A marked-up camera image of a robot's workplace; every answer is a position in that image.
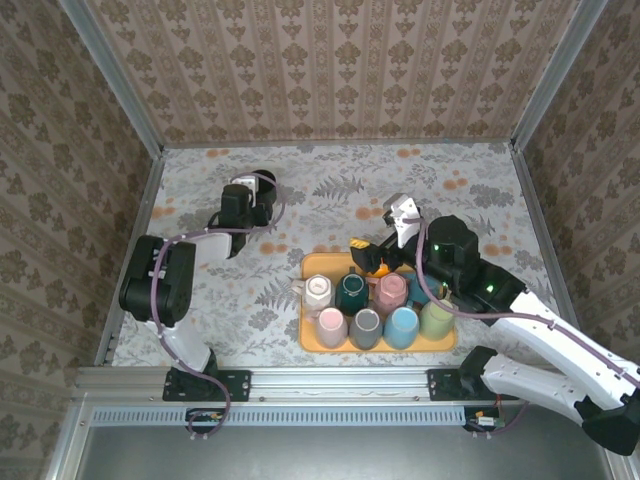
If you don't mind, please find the aluminium table edge rail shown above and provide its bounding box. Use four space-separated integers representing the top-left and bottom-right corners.
74 366 569 403

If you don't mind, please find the white faceted mug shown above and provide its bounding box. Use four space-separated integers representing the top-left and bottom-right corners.
291 273 335 322

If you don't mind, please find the small circuit board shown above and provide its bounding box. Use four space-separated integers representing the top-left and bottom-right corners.
184 407 227 435
463 407 504 434

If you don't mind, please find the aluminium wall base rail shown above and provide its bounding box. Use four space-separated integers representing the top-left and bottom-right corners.
162 138 516 150

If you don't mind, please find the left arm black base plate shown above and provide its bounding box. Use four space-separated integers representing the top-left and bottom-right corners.
162 368 252 403

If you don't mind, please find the grey metal panel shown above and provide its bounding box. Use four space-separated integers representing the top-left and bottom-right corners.
49 424 626 480

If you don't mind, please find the blue mug white interior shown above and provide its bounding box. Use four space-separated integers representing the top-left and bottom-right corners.
402 272 450 307

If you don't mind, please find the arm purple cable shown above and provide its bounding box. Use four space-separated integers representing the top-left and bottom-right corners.
151 171 288 442
402 215 640 437

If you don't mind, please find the light green mug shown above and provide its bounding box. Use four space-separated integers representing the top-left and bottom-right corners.
418 298 457 343

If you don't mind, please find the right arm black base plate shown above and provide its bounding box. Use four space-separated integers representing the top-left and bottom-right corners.
426 368 521 402

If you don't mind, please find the grey mug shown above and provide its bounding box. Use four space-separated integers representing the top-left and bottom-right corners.
348 307 384 351

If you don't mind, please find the black mug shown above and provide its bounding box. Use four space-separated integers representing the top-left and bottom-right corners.
251 169 280 204

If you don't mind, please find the aluminium corner post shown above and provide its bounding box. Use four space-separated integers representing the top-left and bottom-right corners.
511 0 609 151
59 0 165 157

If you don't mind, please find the dark green faceted mug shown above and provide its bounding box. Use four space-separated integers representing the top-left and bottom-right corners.
334 266 372 317

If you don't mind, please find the grey slotted cable duct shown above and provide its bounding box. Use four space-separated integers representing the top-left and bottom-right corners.
92 405 467 427

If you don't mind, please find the aluminium side rail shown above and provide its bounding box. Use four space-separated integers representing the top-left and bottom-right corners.
509 143 571 321
94 149 166 366

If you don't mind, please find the light pink smooth mug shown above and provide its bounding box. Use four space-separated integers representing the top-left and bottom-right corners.
314 306 349 350

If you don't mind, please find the floral tablecloth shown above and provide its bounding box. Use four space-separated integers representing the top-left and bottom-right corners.
112 142 561 369

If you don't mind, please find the pink faceted mug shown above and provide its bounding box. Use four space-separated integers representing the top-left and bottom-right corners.
372 272 412 320

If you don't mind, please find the orange plastic tray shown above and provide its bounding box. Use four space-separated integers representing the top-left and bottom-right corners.
298 252 459 355

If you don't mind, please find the light blue mug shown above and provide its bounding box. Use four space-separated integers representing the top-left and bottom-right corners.
382 305 421 351

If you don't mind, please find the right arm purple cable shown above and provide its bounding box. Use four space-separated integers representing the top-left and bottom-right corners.
402 215 640 437

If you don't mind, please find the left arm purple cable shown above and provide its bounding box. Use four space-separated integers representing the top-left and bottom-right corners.
151 171 288 442

